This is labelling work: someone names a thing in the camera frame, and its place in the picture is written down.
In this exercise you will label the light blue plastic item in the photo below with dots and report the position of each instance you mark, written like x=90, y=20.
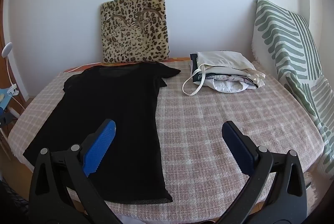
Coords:
x=4, y=102

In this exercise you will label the white clip lamp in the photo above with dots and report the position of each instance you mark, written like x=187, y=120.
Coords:
x=7, y=49

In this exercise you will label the black t-shirt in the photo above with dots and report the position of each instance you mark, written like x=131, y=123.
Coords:
x=109, y=98

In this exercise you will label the cream tote bag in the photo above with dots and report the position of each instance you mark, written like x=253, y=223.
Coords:
x=227, y=59

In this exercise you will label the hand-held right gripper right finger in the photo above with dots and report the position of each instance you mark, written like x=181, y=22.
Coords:
x=238, y=150

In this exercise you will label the leopard print cushion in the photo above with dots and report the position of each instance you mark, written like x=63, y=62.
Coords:
x=133, y=30

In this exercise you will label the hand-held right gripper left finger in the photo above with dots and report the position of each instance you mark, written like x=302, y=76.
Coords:
x=100, y=148

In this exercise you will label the green striped white pillow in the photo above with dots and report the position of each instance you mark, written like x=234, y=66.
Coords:
x=281, y=38

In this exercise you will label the pink plaid blanket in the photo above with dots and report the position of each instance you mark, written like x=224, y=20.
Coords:
x=208, y=130

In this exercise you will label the stack of folded clothes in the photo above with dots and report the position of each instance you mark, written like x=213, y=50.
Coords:
x=227, y=86

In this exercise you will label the orange floral bed sheet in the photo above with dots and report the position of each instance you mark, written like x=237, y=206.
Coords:
x=182, y=59

